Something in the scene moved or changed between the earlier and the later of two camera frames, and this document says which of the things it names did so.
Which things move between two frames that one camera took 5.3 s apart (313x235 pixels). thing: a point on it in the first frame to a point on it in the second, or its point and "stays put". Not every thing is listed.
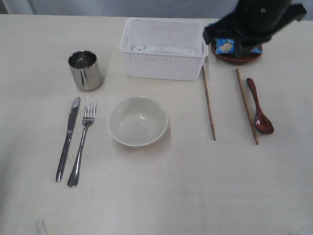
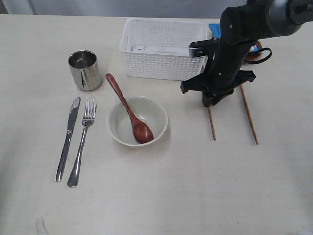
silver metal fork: (89, 113) stays put
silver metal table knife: (73, 114) stays put
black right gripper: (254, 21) to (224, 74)
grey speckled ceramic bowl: (137, 121) stays put
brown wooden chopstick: (209, 103) stays put
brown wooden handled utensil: (262, 124) to (143, 132)
